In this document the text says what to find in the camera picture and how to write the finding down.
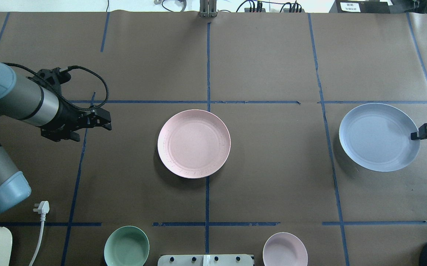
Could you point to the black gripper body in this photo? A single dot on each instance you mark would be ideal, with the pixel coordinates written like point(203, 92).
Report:
point(66, 119)

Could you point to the blue plate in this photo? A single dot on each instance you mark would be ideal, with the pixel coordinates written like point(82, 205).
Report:
point(378, 137)

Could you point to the pink plate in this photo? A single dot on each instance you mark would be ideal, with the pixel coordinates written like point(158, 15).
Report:
point(194, 144)

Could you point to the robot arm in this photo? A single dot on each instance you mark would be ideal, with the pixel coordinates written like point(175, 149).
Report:
point(34, 117)

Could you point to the green bowl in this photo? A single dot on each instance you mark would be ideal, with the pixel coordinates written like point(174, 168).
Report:
point(127, 246)

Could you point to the black box with label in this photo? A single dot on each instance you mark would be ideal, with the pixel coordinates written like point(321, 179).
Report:
point(360, 6)

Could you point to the pink bowl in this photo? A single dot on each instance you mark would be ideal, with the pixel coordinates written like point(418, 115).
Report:
point(284, 249)

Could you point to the aluminium frame post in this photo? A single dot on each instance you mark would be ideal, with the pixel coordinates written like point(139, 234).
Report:
point(208, 8)

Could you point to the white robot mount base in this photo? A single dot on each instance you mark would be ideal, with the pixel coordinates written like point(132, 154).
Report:
point(207, 260)

